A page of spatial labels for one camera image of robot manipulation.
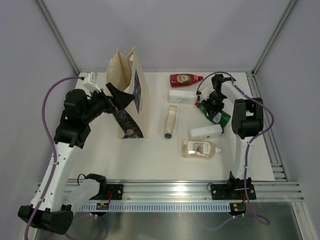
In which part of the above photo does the red dish soap bottle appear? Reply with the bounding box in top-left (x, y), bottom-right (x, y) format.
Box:
top-left (169, 73), bottom-right (204, 88)

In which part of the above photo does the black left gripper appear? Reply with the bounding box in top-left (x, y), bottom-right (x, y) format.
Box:
top-left (81, 83), bottom-right (135, 124)

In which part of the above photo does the white slotted cable duct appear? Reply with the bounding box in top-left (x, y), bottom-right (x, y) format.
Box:
top-left (78, 201), bottom-right (231, 213)

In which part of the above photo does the aluminium frame post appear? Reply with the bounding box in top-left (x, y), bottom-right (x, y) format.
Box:
top-left (251, 0), bottom-right (299, 76)
top-left (35, 0), bottom-right (80, 75)

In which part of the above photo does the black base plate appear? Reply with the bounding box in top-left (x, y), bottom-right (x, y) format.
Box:
top-left (210, 183), bottom-right (257, 201)
top-left (90, 183), bottom-right (124, 201)

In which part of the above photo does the right side aluminium rail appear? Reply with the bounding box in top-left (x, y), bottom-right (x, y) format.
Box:
top-left (246, 72), bottom-right (291, 182)

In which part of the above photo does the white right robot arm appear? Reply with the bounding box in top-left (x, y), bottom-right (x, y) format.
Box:
top-left (200, 71), bottom-right (264, 200)

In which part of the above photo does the right aluminium frame post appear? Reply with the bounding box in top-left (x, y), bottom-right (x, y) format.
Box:
top-left (251, 0), bottom-right (299, 76)

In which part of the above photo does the green dish soap bottle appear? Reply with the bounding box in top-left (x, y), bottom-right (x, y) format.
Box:
top-left (195, 102), bottom-right (231, 130)

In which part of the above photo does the clear rectangular bottle black cap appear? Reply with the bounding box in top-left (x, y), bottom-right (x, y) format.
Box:
top-left (163, 105), bottom-right (178, 139)

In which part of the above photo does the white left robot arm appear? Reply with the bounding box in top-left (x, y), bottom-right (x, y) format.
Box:
top-left (17, 83), bottom-right (135, 239)

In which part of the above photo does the left aluminium frame post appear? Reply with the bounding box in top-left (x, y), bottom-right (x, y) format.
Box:
top-left (35, 0), bottom-right (80, 75)

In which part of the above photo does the aluminium mounting rail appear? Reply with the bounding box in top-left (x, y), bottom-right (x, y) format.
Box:
top-left (37, 178), bottom-right (305, 201)

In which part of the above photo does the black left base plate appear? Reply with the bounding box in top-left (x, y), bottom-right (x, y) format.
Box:
top-left (90, 183), bottom-right (124, 201)

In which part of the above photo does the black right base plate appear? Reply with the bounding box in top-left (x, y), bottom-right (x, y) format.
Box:
top-left (210, 183), bottom-right (257, 201)

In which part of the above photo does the clear amber soap bottle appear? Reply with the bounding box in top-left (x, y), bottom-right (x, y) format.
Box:
top-left (181, 140), bottom-right (222, 159)

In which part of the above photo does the white bottle black cap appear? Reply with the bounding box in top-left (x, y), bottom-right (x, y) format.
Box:
top-left (167, 89), bottom-right (198, 105)

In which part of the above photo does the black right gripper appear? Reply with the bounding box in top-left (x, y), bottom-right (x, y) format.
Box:
top-left (201, 92), bottom-right (226, 120)

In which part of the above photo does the beige canvas tote bag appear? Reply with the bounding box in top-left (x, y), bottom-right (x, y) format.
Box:
top-left (106, 46), bottom-right (149, 139)

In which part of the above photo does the small white bottle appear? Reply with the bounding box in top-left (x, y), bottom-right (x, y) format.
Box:
top-left (187, 124), bottom-right (224, 141)

